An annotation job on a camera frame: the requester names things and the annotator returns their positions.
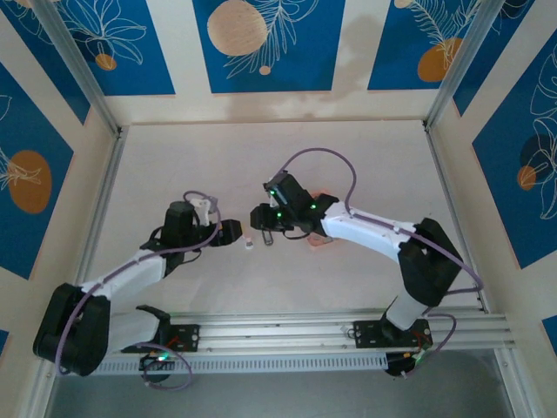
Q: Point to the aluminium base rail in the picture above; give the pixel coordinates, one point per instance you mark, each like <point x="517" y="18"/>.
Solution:
<point x="278" y="335"/>

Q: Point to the black mount plate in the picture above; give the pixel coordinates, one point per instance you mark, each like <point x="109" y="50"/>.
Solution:
<point x="367" y="334"/>
<point x="187" y="337"/>

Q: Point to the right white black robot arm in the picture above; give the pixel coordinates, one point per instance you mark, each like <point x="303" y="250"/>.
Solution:
<point x="365" y="231"/>

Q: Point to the right black mount plate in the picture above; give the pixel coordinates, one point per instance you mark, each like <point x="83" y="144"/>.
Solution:
<point x="367" y="334"/>

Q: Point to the left black mount plate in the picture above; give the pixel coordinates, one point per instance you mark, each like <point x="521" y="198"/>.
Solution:
<point x="187" y="337"/>

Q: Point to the pink staple tray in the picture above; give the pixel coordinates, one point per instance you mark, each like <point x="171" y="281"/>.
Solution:
<point x="317" y="246"/>

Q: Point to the tall aluminium frame post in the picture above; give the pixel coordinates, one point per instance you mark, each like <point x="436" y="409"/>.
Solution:
<point x="461" y="61"/>
<point x="74" y="61"/>

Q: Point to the aluminium table edge rail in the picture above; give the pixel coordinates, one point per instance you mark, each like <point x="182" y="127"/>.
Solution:
<point x="452" y="209"/>
<point x="104" y="200"/>

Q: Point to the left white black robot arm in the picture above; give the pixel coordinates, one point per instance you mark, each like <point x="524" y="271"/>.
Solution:
<point x="130" y="274"/>

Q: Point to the small pink white stapler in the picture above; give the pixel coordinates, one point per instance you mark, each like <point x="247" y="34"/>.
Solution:
<point x="248" y="244"/>

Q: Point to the short aluminium frame bar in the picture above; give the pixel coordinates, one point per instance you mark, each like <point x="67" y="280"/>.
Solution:
<point x="509" y="383"/>
<point x="37" y="400"/>

